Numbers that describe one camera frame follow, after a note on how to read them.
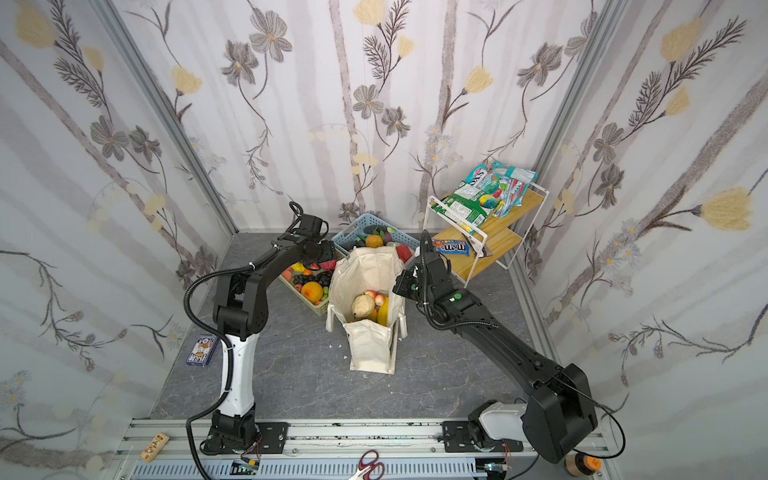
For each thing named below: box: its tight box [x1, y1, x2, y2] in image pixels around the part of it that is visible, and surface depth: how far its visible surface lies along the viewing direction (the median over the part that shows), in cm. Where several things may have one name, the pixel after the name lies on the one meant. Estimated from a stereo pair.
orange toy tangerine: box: [365, 234, 383, 248], surface depth 110 cm
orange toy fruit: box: [301, 281, 323, 303], surface depth 97 cm
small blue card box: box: [186, 334, 220, 367], surface depth 90 cm
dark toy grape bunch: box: [315, 270, 333, 288], surface depth 103 cm
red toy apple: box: [365, 290, 386, 307], surface depth 95 cm
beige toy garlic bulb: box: [351, 294, 375, 318], surface depth 90 cm
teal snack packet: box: [464, 160, 538, 218], surface depth 82 cm
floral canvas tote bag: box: [326, 246, 407, 375], surface depth 86 cm
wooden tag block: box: [139, 432, 170, 463], surface depth 73 cm
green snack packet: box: [431, 182, 490, 233], surface depth 79 cm
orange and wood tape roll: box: [564, 453, 602, 477], surface depth 66 cm
